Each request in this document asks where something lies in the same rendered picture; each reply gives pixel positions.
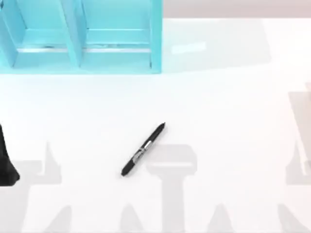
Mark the black marker pen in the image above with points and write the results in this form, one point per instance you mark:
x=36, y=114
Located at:
x=143, y=149

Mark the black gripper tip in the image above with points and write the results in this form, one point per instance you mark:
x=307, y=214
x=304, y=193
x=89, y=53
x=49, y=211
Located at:
x=6, y=165

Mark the light blue rack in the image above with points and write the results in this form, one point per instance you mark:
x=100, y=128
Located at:
x=73, y=36

